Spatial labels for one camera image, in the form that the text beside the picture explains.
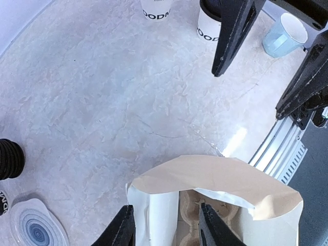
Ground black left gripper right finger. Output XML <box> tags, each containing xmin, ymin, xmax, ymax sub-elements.
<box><xmin>199</xmin><ymin>202</ymin><xmax>246</xmax><ymax>246</ymax></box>

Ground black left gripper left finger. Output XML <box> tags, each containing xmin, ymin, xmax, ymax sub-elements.
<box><xmin>92</xmin><ymin>205</ymin><xmax>135</xmax><ymax>246</ymax></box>

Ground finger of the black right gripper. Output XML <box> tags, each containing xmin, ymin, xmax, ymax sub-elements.
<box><xmin>212</xmin><ymin>0</ymin><xmax>265</xmax><ymax>77</ymax></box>

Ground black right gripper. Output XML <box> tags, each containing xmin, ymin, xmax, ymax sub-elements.
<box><xmin>271</xmin><ymin>0</ymin><xmax>328</xmax><ymax>130</ymax></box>

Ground brown cardboard cup carrier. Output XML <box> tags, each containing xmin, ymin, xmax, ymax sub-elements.
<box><xmin>176</xmin><ymin>190</ymin><xmax>240</xmax><ymax>245</ymax></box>

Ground brown paper takeout bag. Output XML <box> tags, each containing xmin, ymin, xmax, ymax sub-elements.
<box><xmin>127</xmin><ymin>155</ymin><xmax>303</xmax><ymax>245</ymax></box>

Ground light blue mug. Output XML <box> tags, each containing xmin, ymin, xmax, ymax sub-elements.
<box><xmin>262</xmin><ymin>13</ymin><xmax>308</xmax><ymax>58</ymax></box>

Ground stack of white paper cups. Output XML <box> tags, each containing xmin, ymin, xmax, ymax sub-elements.
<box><xmin>140</xmin><ymin>0</ymin><xmax>173</xmax><ymax>22</ymax></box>

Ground black cup holding straws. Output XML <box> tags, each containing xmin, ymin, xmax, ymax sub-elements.
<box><xmin>0</xmin><ymin>190</ymin><xmax>10</xmax><ymax>216</ymax></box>

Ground stack of black cup lids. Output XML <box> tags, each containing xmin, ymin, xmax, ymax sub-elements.
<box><xmin>1</xmin><ymin>138</ymin><xmax>25</xmax><ymax>180</ymax></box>

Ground aluminium front frame rail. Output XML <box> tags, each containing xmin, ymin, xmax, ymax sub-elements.
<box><xmin>247</xmin><ymin>117</ymin><xmax>327</xmax><ymax>245</ymax></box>

